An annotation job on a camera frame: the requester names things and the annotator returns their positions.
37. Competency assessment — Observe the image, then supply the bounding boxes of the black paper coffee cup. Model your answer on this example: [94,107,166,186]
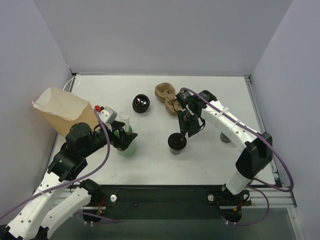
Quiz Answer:
[169,145,186,155]

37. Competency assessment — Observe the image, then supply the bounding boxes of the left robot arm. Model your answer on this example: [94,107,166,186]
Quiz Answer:
[0,120,138,240]

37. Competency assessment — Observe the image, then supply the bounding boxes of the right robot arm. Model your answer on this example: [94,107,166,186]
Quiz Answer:
[175,88,273,204]

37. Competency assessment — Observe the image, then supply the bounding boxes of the white wrapped straw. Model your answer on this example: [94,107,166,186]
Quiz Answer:
[123,115,130,132]

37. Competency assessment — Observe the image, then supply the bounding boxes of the green straw holder cup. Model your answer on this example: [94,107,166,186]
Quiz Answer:
[117,139,137,157]

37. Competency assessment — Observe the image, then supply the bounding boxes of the brown pulp cup carriers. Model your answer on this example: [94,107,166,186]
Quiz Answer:
[154,82,182,116]

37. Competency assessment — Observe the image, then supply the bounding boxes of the brown paper bag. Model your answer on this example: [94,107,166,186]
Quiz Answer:
[32,87,98,136]

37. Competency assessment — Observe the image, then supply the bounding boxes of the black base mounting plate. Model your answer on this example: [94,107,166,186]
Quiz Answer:
[82,185,252,221]

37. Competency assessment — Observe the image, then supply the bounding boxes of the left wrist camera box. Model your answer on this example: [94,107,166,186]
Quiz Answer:
[94,105,118,124]

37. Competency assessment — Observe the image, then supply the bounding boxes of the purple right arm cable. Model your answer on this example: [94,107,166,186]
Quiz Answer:
[179,87,295,226]

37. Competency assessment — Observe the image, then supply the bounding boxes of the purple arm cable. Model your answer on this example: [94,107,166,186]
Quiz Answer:
[179,87,295,226]
[0,109,121,226]

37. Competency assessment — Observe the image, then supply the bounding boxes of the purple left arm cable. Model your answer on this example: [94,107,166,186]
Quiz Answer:
[0,109,121,226]

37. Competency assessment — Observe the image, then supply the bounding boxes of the white cable behind bag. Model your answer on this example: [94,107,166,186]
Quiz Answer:
[63,75,80,92]

